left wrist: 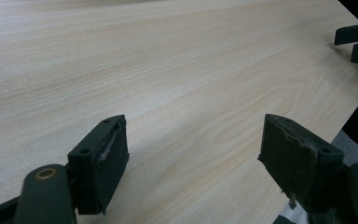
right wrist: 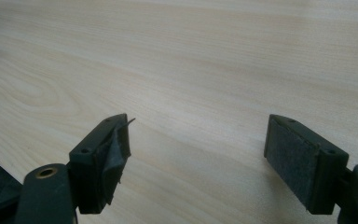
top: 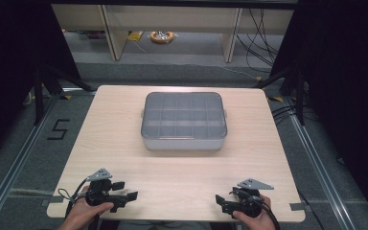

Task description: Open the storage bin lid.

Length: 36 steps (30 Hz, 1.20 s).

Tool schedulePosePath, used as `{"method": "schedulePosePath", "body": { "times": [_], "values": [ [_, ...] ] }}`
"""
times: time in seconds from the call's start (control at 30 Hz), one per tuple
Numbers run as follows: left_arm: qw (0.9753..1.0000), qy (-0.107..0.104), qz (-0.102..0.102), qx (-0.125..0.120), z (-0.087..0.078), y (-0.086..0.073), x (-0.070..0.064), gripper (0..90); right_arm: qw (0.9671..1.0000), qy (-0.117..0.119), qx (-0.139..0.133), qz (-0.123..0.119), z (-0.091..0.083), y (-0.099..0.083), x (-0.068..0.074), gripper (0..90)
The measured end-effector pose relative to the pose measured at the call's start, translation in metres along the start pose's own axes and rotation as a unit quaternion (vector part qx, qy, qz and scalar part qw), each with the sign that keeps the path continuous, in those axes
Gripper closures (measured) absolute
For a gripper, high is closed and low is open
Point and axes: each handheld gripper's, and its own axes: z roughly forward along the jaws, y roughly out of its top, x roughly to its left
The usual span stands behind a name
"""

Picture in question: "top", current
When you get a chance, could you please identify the grey compartment box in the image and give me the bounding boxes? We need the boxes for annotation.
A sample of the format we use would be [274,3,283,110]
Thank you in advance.
[140,91,229,151]

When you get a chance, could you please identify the yellow object on floor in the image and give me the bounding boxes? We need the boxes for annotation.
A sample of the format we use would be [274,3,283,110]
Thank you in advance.
[126,31,144,42]

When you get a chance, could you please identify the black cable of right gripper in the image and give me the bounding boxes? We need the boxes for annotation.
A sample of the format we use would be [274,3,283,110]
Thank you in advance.
[229,189,282,230]

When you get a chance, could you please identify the orange ring-shaped object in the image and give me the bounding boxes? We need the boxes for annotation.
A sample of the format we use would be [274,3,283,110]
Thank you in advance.
[149,30,175,45]

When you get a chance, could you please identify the black metal stand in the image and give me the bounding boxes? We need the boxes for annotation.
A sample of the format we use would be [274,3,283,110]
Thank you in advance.
[28,63,97,126]
[253,61,312,127]

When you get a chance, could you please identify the person's right hand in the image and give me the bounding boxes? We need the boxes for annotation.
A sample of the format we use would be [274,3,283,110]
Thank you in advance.
[232,195,278,230]

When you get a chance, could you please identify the grey tape strip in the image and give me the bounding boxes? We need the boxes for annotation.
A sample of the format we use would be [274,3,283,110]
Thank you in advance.
[40,195,65,208]
[288,202,309,212]

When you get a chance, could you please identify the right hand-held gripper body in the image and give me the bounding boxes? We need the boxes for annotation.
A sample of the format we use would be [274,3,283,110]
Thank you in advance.
[229,178,275,219]

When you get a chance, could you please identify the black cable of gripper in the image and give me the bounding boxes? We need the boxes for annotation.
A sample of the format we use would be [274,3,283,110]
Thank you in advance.
[229,189,282,230]
[57,178,89,219]

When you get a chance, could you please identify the person's left hand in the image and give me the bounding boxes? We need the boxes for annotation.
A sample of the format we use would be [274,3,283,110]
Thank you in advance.
[57,186,115,230]

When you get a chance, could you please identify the bundle of black hanging cables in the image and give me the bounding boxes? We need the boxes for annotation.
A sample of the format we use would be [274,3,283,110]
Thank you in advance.
[236,8,281,74]

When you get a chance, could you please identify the black curtain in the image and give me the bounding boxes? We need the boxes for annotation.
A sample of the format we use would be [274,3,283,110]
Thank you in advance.
[0,0,81,167]
[269,0,368,224]

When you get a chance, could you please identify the aluminium floor rail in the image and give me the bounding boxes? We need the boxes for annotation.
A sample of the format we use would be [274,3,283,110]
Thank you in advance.
[0,87,92,230]
[284,95,357,230]

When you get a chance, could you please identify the black floor cables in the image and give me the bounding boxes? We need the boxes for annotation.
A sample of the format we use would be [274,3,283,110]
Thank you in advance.
[270,103,301,127]

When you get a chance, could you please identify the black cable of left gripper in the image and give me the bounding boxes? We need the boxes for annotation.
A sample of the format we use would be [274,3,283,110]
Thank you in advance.
[57,178,89,219]

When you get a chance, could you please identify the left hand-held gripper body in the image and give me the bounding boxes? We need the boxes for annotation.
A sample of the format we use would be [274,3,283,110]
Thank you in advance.
[85,168,125,207]

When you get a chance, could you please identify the beige wooden cabinet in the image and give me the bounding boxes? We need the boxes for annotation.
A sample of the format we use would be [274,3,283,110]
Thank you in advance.
[51,3,295,64]

